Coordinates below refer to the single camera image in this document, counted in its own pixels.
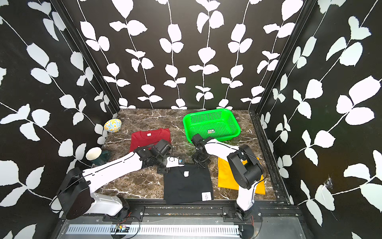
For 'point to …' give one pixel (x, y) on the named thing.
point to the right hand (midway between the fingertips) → (193, 161)
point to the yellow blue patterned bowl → (113, 125)
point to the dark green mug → (97, 156)
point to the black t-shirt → (189, 183)
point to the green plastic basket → (221, 124)
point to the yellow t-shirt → (226, 179)
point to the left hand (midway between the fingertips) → (172, 161)
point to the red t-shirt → (147, 136)
